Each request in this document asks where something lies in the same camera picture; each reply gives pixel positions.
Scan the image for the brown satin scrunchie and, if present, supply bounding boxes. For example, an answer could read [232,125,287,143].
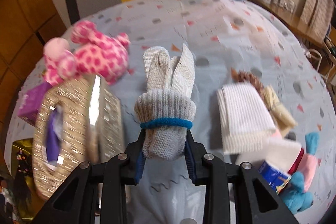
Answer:
[231,68,264,100]

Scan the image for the blue tempo tissue pack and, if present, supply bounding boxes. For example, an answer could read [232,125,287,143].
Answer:
[259,161,291,194]

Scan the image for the pink spotted plush toy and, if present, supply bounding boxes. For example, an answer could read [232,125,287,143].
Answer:
[43,20,130,86]

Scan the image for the wooden side desk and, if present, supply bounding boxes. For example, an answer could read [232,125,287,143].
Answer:
[251,0,325,48]

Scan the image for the blue elephant plush toy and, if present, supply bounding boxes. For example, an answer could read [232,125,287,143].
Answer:
[280,132,319,215]

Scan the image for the purple cardboard box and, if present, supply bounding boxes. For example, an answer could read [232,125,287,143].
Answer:
[18,82,52,126]

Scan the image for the white knit glove bundle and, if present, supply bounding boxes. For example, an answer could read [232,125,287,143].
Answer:
[134,45,197,161]

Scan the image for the white towel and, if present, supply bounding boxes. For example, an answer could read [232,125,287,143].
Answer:
[217,83,276,155]

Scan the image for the ornate gold tissue box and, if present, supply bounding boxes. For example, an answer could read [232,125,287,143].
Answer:
[33,75,125,200]

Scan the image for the cream cloth bundle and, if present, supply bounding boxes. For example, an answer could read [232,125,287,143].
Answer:
[264,85,298,137]

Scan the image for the gold metal tin box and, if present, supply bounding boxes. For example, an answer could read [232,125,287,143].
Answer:
[11,138,33,178]

